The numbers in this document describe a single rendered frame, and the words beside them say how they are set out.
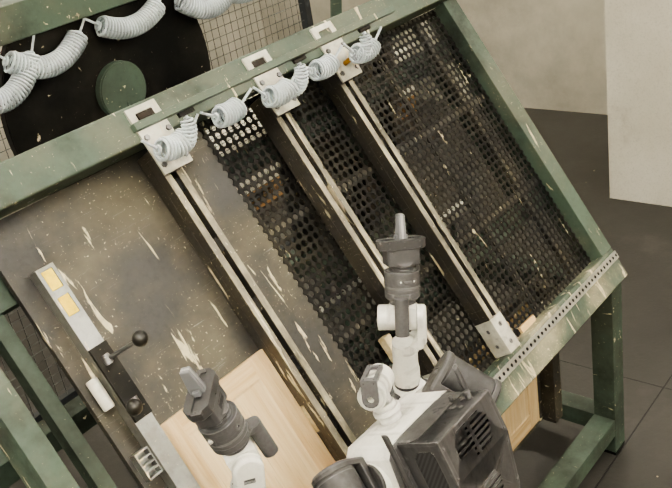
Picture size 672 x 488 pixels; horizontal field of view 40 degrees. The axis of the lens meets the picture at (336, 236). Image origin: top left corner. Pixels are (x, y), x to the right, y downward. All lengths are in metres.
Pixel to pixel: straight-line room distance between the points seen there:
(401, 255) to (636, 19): 3.62
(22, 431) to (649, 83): 4.41
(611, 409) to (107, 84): 2.29
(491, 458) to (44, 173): 1.20
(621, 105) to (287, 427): 3.85
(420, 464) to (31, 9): 1.65
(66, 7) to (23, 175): 0.74
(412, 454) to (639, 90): 4.12
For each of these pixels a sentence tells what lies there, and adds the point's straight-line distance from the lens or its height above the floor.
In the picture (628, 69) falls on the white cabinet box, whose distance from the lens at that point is 5.76.
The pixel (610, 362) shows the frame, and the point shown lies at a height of 0.45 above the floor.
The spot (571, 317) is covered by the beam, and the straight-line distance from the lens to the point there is 3.28.
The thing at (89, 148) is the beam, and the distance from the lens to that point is 2.33.
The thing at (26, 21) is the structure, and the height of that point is 2.14.
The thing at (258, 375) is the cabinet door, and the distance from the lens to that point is 2.44.
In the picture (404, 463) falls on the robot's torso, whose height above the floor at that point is 1.34.
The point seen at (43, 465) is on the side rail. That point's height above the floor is 1.39.
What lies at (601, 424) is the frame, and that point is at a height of 0.18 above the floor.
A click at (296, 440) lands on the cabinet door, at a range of 2.47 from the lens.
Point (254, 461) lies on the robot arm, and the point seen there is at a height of 1.41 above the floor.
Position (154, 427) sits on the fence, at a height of 1.32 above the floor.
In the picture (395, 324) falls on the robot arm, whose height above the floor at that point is 1.41.
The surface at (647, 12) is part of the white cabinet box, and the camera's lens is 5.63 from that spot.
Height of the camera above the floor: 2.59
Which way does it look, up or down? 26 degrees down
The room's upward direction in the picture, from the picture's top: 10 degrees counter-clockwise
